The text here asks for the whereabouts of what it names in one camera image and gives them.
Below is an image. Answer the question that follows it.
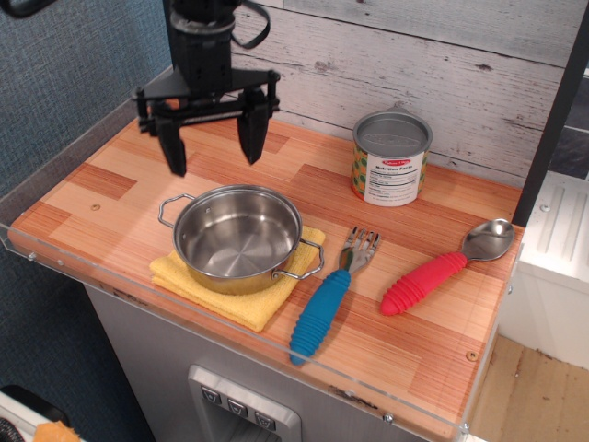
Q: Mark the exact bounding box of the clear acrylic guard rail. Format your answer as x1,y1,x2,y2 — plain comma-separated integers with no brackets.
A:
1,106,520,441

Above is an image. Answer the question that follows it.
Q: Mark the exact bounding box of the red handled spoon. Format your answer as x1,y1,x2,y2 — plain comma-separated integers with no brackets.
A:
380,218,515,316

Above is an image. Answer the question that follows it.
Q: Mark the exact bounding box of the blue handled fork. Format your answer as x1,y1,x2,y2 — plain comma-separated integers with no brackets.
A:
290,227,380,366

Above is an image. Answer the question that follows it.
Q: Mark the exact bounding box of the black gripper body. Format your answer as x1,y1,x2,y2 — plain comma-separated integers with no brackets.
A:
133,20,280,136

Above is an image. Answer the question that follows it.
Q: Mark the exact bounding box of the orange object at corner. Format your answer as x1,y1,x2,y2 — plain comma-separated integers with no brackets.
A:
33,421,81,442

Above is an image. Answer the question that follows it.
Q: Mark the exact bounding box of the stainless steel pot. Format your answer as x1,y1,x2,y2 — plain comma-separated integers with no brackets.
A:
157,184,325,296

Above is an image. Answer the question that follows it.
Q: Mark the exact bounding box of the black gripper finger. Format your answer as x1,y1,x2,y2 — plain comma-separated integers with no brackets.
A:
156,117,187,177
237,89,267,165

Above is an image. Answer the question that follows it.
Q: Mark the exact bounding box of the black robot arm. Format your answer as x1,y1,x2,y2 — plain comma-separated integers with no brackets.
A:
133,1,280,176

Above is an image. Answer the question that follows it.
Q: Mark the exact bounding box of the grey toy fridge cabinet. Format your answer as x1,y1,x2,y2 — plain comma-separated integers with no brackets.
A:
86,285,418,441

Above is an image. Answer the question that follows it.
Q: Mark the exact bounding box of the yellow folded cloth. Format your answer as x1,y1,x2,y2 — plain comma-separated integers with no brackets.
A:
149,251,298,332

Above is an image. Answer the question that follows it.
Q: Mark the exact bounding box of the toy food can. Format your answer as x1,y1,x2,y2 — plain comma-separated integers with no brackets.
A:
351,108,433,207

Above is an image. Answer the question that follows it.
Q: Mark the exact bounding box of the silver dispenser panel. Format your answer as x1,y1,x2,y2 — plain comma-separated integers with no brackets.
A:
188,365,303,441

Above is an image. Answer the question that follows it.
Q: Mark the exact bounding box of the white toy sink unit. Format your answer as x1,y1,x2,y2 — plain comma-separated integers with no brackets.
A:
498,171,588,368

